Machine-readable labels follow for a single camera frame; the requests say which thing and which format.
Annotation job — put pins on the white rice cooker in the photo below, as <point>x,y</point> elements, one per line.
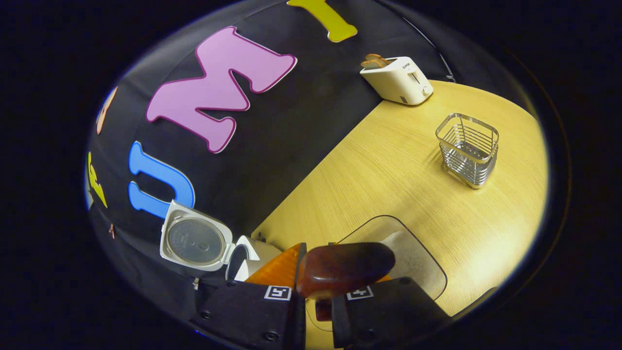
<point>194,240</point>

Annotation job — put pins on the white toaster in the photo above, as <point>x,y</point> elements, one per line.
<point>398,80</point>

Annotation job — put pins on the black backdrop cloth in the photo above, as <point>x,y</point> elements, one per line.
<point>291,146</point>

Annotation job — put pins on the clear plastic rice container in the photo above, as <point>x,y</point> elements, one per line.
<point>418,262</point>

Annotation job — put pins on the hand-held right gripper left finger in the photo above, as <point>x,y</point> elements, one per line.
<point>297,316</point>

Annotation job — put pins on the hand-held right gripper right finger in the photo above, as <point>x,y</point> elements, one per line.
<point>388,316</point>

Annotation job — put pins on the brown toast slice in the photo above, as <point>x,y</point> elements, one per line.
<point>371,64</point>
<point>378,58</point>

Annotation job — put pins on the brown wooden spoon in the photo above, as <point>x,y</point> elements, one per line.
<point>340,267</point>

